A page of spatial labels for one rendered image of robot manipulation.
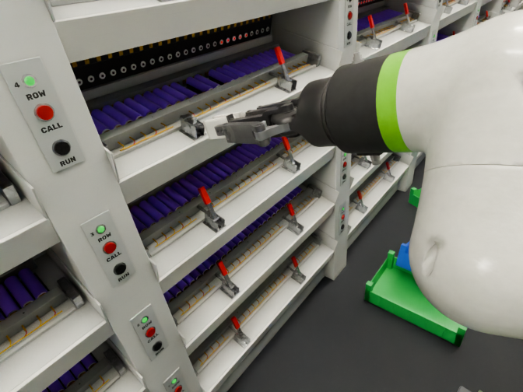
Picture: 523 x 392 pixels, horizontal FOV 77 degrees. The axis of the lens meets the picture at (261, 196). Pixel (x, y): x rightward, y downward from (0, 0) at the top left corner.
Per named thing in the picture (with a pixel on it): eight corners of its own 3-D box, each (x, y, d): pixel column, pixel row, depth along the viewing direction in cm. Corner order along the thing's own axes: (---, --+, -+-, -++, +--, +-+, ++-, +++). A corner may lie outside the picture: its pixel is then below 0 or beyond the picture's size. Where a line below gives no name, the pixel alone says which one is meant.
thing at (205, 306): (331, 213, 107) (343, 181, 98) (187, 358, 71) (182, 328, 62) (282, 183, 116) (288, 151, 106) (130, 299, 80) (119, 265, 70)
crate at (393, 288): (476, 301, 110) (482, 285, 105) (459, 347, 98) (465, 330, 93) (387, 264, 127) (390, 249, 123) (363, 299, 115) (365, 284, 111)
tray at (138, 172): (333, 89, 85) (342, 51, 79) (124, 206, 49) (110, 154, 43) (272, 63, 94) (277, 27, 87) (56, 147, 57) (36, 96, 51)
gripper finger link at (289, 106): (303, 132, 40) (297, 137, 39) (238, 140, 48) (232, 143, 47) (295, 101, 39) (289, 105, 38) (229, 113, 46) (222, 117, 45)
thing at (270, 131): (313, 127, 39) (289, 144, 35) (278, 131, 42) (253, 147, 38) (308, 106, 38) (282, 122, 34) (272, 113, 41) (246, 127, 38)
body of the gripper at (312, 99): (331, 159, 35) (268, 159, 41) (368, 129, 40) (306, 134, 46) (315, 87, 32) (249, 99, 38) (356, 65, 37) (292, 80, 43)
